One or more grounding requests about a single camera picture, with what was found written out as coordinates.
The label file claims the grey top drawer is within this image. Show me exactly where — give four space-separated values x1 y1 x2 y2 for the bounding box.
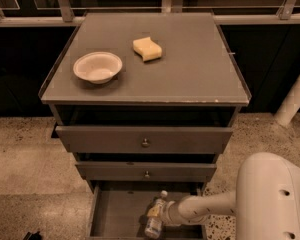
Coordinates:
56 126 232 154

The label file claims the yellow sponge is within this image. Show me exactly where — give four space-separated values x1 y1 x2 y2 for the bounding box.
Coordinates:
133 37 162 62

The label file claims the grey middle drawer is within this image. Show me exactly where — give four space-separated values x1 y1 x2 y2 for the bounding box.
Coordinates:
76 161 216 182

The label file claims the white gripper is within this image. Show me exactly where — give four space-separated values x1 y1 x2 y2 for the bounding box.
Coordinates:
147 201 189 226

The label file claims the white paper bowl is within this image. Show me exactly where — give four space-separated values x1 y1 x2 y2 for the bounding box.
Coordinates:
73 52 123 84

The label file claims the grey bottom drawer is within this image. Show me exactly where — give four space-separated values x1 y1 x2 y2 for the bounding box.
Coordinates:
87 181 200 240

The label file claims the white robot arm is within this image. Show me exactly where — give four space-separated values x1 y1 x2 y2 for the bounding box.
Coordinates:
145 152 300 240

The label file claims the white cylindrical post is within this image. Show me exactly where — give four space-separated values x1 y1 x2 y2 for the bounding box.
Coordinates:
274 75 300 126

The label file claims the clear blue plastic bottle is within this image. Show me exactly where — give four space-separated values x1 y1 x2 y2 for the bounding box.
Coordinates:
144 190 168 239

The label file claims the grey drawer cabinet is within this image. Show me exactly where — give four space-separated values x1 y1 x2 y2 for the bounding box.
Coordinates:
40 13 250 240

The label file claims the metal railing frame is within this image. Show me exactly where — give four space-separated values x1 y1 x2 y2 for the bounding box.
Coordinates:
0 0 300 27

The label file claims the black object on floor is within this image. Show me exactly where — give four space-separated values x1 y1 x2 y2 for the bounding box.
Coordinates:
23 231 42 240

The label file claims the grey drawer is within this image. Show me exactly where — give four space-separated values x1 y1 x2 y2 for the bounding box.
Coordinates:
87 181 200 240
56 126 232 154
76 161 216 182

